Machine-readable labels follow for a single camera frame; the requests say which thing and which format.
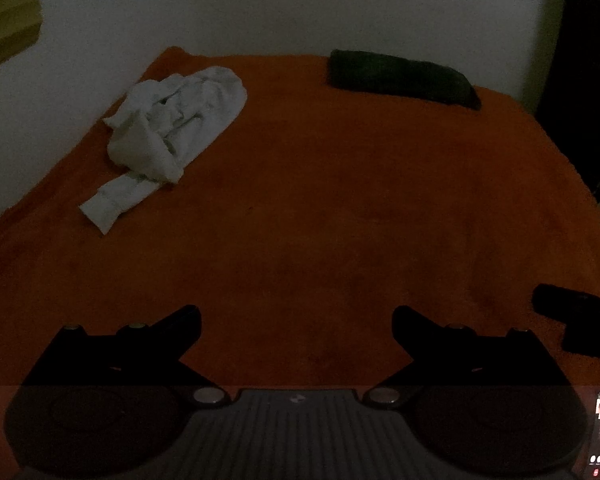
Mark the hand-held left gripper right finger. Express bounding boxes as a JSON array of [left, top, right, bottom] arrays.
[[362, 305, 576, 407]]

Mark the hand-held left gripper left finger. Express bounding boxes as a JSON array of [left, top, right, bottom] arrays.
[[22, 304, 233, 407]]

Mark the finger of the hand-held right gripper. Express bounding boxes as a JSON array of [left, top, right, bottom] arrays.
[[531, 282, 600, 320]]

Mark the white shirt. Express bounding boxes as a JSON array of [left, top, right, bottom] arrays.
[[78, 66, 247, 236]]

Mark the orange blanket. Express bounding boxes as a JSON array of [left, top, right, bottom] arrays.
[[0, 46, 600, 480]]

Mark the dark wooden wardrobe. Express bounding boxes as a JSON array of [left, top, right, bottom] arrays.
[[535, 0, 600, 241]]

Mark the dark pillow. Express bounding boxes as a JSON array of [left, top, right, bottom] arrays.
[[327, 49, 482, 111]]

